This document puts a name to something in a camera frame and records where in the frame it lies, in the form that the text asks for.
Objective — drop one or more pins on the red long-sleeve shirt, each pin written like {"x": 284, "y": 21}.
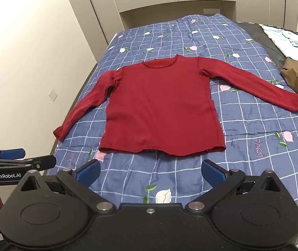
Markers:
{"x": 159, "y": 104}

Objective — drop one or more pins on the beige built-in shelf unit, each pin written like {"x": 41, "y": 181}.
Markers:
{"x": 164, "y": 2}

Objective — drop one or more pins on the white and light blue cloth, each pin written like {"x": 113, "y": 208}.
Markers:
{"x": 282, "y": 39}

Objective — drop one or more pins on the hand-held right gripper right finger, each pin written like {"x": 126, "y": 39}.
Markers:
{"x": 213, "y": 173}

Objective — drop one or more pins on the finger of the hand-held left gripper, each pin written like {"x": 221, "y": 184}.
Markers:
{"x": 41, "y": 161}
{"x": 14, "y": 152}

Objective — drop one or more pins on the white wall outlet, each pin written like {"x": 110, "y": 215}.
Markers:
{"x": 52, "y": 94}

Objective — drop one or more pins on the blue checked floral blanket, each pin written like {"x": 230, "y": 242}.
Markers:
{"x": 256, "y": 125}

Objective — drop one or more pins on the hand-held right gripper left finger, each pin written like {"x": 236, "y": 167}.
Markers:
{"x": 88, "y": 173}

